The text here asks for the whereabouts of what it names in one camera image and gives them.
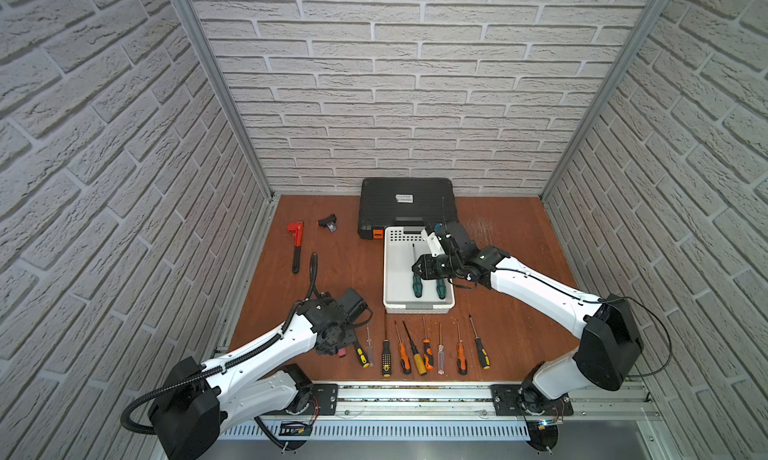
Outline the orange grey screwdriver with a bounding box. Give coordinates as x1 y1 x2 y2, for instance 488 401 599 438
395 325 412 375

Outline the clear thin tester screwdriver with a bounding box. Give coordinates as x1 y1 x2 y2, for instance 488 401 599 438
366 325 374 367

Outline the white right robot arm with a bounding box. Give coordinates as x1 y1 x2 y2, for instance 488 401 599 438
412 246 643 415

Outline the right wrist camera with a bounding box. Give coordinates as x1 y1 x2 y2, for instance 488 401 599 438
421 221 478 259

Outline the white perforated plastic bin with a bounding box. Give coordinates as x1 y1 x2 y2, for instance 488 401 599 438
382 225 456 315

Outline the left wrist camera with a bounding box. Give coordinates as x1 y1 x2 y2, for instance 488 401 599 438
338 288 368 324

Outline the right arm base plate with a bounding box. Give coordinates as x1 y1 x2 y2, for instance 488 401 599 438
490 384 574 418

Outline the green screwdriver end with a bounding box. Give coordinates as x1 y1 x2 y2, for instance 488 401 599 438
436 279 447 300
411 243 423 298

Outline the black yellow dotted screwdriver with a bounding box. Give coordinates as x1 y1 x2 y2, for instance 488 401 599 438
381 316 392 378

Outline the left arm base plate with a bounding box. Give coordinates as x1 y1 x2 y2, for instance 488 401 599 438
268 383 339 416

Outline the aluminium front rail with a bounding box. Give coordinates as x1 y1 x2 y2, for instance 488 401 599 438
222 381 661 442

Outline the black plastic tool case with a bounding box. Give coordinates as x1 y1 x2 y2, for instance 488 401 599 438
357 177 458 240

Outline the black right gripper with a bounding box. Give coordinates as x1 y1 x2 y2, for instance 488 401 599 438
411 254 464 280

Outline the red pipe wrench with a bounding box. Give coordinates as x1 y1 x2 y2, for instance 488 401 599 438
286 221 304 274

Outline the black yellow small screwdriver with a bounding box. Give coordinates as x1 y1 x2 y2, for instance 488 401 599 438
353 340 370 368

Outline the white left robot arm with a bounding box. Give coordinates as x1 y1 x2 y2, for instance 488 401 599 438
120 289 372 459

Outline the small black clamp tool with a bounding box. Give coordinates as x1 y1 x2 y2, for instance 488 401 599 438
318 214 337 232

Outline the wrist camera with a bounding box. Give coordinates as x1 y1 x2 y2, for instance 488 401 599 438
338 288 368 324
421 221 478 259

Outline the yellow black handled screwdriver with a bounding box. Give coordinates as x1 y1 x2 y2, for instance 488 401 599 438
403 322 427 376

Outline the clear handled screwdriver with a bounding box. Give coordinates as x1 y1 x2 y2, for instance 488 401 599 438
437 321 445 375

